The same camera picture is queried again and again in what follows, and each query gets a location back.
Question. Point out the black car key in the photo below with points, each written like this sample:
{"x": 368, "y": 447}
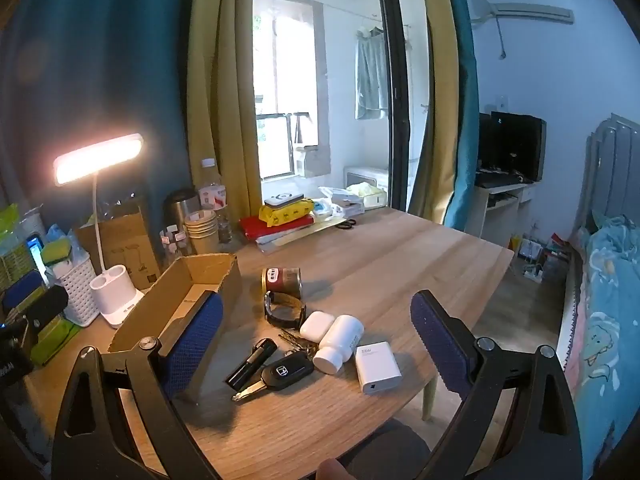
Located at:
{"x": 285, "y": 371}

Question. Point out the white earbuds case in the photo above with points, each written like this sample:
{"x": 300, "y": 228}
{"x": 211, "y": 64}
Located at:
{"x": 315, "y": 325}

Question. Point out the stainless steel thermos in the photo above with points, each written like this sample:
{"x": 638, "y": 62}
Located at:
{"x": 182, "y": 205}

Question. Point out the wooden table leg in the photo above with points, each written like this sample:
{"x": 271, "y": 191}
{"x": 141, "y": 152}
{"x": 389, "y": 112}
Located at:
{"x": 430, "y": 400}

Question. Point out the green and yellow sponge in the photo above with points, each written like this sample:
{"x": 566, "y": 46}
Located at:
{"x": 62, "y": 250}

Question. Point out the blue printed blanket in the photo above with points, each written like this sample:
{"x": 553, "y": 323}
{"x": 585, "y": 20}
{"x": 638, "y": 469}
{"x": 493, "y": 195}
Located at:
{"x": 610, "y": 320}

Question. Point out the white computer desk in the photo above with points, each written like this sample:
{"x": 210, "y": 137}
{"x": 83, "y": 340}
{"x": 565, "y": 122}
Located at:
{"x": 492, "y": 210}

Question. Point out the white air conditioner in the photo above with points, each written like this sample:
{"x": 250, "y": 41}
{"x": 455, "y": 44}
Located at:
{"x": 530, "y": 12}

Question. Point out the white charger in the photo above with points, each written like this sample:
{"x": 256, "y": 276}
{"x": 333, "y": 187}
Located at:
{"x": 377, "y": 367}

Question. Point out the hanging pale green cloth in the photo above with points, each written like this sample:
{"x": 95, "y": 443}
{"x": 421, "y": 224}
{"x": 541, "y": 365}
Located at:
{"x": 372, "y": 75}

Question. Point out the white pill bottle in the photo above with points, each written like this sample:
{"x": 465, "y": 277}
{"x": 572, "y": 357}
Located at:
{"x": 340, "y": 340}

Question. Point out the pile of small boxes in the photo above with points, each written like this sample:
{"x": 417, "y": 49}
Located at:
{"x": 535, "y": 257}

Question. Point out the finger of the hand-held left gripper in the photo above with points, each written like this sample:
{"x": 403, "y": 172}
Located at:
{"x": 46, "y": 306}
{"x": 22, "y": 291}

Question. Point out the red book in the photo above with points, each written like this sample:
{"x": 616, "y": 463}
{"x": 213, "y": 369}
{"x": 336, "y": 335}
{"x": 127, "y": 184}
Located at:
{"x": 255, "y": 227}

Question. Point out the stack of paper cups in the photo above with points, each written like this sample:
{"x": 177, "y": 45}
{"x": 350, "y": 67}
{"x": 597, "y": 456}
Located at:
{"x": 202, "y": 237}

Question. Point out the green tissue pack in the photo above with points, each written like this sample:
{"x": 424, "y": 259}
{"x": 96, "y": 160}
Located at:
{"x": 55, "y": 335}

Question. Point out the grey padded headboard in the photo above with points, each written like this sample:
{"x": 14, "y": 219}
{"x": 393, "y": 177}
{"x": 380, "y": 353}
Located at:
{"x": 615, "y": 170}

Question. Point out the person's right hand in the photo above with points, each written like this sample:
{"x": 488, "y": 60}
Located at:
{"x": 332, "y": 471}

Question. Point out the white plastic basket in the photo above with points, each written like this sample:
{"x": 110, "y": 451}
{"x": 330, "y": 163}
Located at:
{"x": 77, "y": 285}

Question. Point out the white small appliance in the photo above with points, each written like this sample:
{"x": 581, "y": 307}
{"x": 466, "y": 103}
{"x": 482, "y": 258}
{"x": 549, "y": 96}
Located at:
{"x": 376, "y": 201}

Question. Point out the light green packet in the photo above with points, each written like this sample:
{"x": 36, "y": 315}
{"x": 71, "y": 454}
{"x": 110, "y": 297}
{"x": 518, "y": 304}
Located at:
{"x": 12, "y": 230}

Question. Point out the black door frame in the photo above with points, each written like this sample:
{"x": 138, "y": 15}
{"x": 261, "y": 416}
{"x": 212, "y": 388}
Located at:
{"x": 397, "y": 85}

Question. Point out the clear water bottle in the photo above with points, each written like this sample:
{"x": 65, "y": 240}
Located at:
{"x": 212, "y": 195}

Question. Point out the white flat box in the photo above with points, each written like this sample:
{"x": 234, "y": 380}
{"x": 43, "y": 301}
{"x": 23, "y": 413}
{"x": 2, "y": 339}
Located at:
{"x": 347, "y": 204}

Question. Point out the small dark spice jar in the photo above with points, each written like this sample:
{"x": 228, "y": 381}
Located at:
{"x": 224, "y": 231}

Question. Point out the black scissors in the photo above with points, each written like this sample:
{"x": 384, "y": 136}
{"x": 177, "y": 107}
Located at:
{"x": 345, "y": 224}

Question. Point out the white desk lamp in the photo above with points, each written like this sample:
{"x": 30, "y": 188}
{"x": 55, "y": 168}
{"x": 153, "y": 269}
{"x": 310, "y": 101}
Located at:
{"x": 120, "y": 292}

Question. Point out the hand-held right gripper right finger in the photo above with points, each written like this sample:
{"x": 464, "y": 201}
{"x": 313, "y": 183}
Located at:
{"x": 440, "y": 340}

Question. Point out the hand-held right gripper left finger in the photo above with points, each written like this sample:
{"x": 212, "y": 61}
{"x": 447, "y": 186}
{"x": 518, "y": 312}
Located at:
{"x": 195, "y": 345}

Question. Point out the black computer monitor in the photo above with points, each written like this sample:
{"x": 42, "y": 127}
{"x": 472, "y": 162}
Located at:
{"x": 515, "y": 145}

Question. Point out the bunch of metal keys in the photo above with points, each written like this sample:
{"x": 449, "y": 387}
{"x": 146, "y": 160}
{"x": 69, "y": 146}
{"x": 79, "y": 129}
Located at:
{"x": 297, "y": 342}

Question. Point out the teal curtain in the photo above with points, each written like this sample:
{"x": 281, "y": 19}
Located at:
{"x": 125, "y": 60}
{"x": 462, "y": 135}

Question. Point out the cardboard box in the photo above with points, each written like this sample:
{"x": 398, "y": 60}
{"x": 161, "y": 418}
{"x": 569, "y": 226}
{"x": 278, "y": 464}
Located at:
{"x": 210, "y": 272}

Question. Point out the clear plastic bag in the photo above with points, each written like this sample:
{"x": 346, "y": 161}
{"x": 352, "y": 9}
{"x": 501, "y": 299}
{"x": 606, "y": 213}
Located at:
{"x": 75, "y": 240}

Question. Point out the yellow curtain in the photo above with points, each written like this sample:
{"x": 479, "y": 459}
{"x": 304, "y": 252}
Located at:
{"x": 220, "y": 85}
{"x": 442, "y": 85}

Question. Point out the flower print glass jar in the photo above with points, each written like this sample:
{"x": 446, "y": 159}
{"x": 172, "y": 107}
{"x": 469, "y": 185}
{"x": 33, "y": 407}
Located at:
{"x": 175, "y": 246}

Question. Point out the pale yellow plastic bag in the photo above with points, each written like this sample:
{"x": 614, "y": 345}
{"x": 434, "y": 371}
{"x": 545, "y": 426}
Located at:
{"x": 365, "y": 190}

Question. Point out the brown lamp packaging box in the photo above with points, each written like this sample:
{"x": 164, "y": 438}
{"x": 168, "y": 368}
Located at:
{"x": 125, "y": 240}

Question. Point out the person's leg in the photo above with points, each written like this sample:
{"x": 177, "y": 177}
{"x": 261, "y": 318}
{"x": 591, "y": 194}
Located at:
{"x": 385, "y": 450}

